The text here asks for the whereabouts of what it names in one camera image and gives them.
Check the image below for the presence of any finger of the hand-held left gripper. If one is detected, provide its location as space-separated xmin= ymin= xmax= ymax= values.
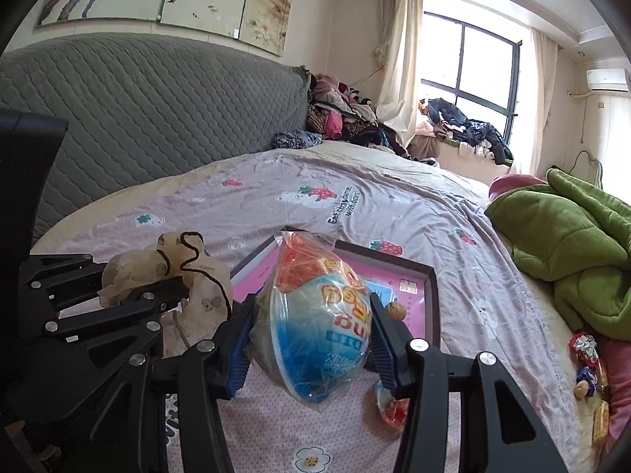
xmin=20 ymin=253 xmax=106 ymax=313
xmin=42 ymin=276 xmax=190 ymax=370

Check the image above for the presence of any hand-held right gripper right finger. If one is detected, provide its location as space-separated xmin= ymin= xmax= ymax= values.
xmin=369 ymin=293 xmax=568 ymax=473

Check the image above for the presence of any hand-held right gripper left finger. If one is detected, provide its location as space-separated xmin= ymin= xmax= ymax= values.
xmin=69 ymin=296 xmax=259 ymax=473

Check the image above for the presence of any beige mesh drawstring pouch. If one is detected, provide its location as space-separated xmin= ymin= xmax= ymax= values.
xmin=97 ymin=231 xmax=233 ymax=358

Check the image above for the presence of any shallow brown cardboard box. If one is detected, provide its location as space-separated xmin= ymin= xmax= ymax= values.
xmin=231 ymin=225 xmax=442 ymax=372

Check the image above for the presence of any large plastic-wrapped toy egg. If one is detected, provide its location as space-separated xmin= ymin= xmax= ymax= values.
xmin=248 ymin=231 xmax=374 ymax=410

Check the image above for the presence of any small plastic-wrapped toy egg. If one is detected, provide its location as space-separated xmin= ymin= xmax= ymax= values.
xmin=375 ymin=379 xmax=412 ymax=429

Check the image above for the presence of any grey quilted headboard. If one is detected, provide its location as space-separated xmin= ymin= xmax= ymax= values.
xmin=0 ymin=34 xmax=311 ymax=252

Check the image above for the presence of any dark floral cloth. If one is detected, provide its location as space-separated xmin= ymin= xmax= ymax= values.
xmin=273 ymin=129 xmax=323 ymax=151

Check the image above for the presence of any beige window seat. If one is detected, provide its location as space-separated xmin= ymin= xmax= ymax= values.
xmin=436 ymin=143 xmax=511 ymax=183

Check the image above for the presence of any pile of wrapped candies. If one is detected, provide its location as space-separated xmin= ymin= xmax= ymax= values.
xmin=569 ymin=332 xmax=609 ymax=400

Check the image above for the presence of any green fleece blanket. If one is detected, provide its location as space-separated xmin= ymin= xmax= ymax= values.
xmin=484 ymin=168 xmax=631 ymax=341

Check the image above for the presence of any pink pillow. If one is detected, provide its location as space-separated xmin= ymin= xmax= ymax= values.
xmin=488 ymin=173 xmax=548 ymax=199

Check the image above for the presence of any pink cloth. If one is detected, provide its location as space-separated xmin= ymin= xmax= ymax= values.
xmin=599 ymin=339 xmax=631 ymax=439

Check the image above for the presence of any pile of dark clothes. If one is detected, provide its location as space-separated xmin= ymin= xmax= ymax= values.
xmin=419 ymin=97 xmax=513 ymax=166

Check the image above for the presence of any pile of mixed clothes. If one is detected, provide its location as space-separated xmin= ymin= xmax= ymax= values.
xmin=306 ymin=73 xmax=410 ymax=158

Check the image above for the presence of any cream curtain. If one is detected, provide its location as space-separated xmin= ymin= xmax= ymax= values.
xmin=513 ymin=27 xmax=558 ymax=178
xmin=377 ymin=0 xmax=425 ymax=156

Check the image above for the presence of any black framed window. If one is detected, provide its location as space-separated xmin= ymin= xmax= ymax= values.
xmin=423 ymin=10 xmax=523 ymax=126

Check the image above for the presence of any white air conditioner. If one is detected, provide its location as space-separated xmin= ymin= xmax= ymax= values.
xmin=586 ymin=68 xmax=629 ymax=92

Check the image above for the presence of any white wall cable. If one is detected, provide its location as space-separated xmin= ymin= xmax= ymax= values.
xmin=572 ymin=149 xmax=605 ymax=188

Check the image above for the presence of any flower wall painting panel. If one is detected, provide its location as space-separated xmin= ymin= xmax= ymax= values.
xmin=239 ymin=0 xmax=297 ymax=55

